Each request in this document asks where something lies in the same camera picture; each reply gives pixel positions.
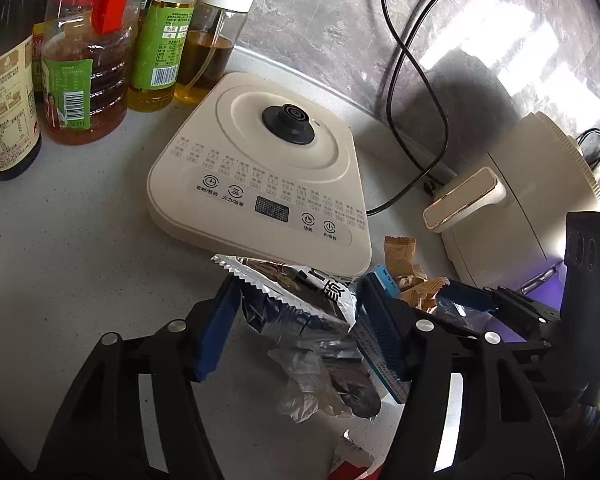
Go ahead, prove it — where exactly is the green label oil bottle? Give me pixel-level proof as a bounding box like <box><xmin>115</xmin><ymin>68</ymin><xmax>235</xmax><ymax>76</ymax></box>
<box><xmin>127</xmin><ymin>0</ymin><xmax>214</xmax><ymax>113</ymax></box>

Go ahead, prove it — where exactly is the brown candy wrapper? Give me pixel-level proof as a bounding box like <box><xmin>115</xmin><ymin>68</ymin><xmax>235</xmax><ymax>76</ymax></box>
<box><xmin>383</xmin><ymin>236</ymin><xmax>452</xmax><ymax>313</ymax></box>

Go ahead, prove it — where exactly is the black power cable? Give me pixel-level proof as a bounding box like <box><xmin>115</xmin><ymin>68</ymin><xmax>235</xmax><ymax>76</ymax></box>
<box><xmin>385</xmin><ymin>0</ymin><xmax>462</xmax><ymax>189</ymax></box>
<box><xmin>366</xmin><ymin>0</ymin><xmax>452</xmax><ymax>213</ymax></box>

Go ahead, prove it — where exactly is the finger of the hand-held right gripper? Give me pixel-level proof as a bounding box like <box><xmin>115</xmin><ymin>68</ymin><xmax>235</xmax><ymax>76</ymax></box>
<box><xmin>497</xmin><ymin>319</ymin><xmax>563</xmax><ymax>361</ymax></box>
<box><xmin>440</xmin><ymin>281</ymin><xmax>563</xmax><ymax>323</ymax></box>

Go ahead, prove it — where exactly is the blue white cardboard box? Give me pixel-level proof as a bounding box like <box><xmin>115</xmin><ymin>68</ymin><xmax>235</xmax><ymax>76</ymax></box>
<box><xmin>355</xmin><ymin>265</ymin><xmax>412</xmax><ymax>406</ymax></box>

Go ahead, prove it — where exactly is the silver foil snack wrapper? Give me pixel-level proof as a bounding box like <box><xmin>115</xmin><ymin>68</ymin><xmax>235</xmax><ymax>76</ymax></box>
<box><xmin>210</xmin><ymin>254</ymin><xmax>357</xmax><ymax>335</ymax></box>

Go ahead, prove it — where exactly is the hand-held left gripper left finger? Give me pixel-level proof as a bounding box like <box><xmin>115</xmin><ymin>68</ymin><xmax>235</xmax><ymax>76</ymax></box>
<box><xmin>35</xmin><ymin>272</ymin><xmax>243</xmax><ymax>480</ymax></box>

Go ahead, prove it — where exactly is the red handle oil bottle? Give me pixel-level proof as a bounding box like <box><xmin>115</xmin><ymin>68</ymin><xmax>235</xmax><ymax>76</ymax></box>
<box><xmin>32</xmin><ymin>0</ymin><xmax>137</xmax><ymax>147</ymax></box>

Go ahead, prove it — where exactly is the small clear plastic wrapper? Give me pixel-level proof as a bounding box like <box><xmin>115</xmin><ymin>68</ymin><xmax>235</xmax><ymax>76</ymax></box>
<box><xmin>435</xmin><ymin>297</ymin><xmax>485</xmax><ymax>335</ymax></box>

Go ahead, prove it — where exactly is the black hanging cable loop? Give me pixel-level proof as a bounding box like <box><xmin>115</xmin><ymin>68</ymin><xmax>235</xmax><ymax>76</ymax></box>
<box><xmin>577</xmin><ymin>127</ymin><xmax>600</xmax><ymax>167</ymax></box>

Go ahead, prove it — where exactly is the cream air fryer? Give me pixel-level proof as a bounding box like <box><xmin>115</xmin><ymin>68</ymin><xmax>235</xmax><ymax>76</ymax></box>
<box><xmin>422</xmin><ymin>111</ymin><xmax>600</xmax><ymax>292</ymax></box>

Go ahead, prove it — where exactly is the cream electric cooker base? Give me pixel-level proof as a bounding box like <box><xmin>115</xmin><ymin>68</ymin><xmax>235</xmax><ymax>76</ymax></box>
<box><xmin>147</xmin><ymin>72</ymin><xmax>373</xmax><ymax>279</ymax></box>

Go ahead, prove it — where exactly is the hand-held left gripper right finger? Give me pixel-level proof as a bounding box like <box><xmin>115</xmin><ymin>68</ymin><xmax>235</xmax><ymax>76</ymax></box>
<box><xmin>355</xmin><ymin>275</ymin><xmax>566</xmax><ymax>480</ymax></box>

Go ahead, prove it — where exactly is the white oil sprayer bottle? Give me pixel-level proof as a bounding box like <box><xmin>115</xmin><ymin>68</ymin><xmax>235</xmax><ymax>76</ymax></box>
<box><xmin>174</xmin><ymin>0</ymin><xmax>277</xmax><ymax>107</ymax></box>

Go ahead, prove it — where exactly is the purple plastic bucket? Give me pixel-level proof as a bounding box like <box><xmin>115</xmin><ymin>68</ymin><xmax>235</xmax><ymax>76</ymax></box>
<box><xmin>482</xmin><ymin>262</ymin><xmax>576</xmax><ymax>343</ymax></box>

